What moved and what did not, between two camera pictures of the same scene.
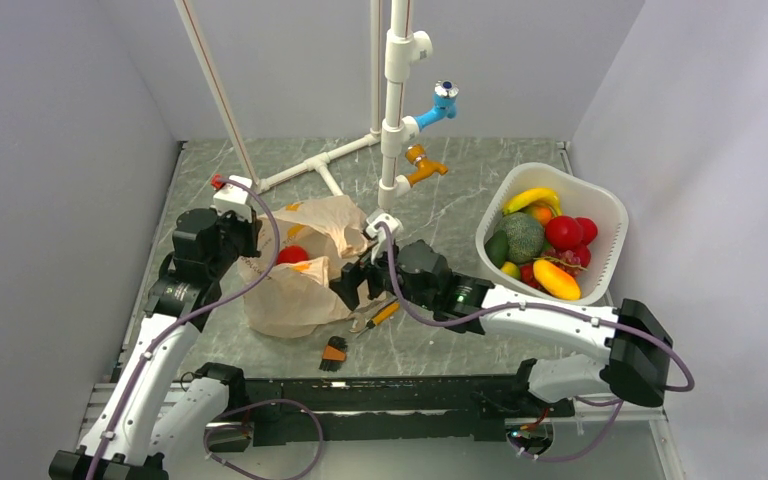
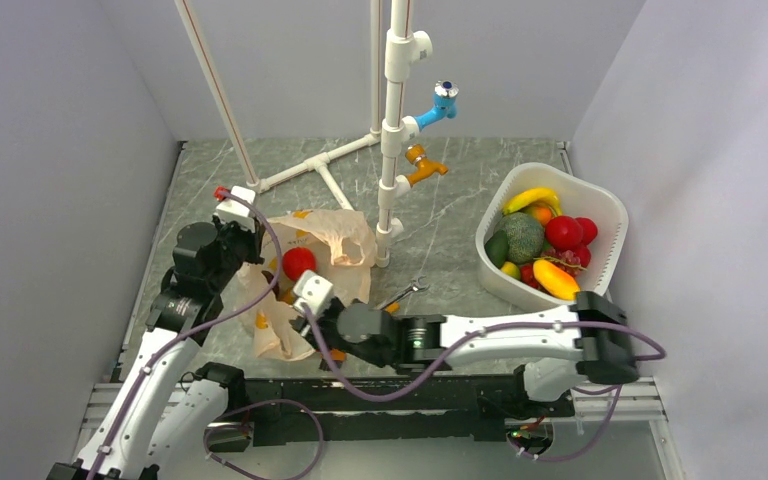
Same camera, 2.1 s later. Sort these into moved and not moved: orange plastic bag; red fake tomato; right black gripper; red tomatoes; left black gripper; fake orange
Moved: orange plastic bag; right black gripper
Not moved: left black gripper; red tomatoes; fake orange; red fake tomato
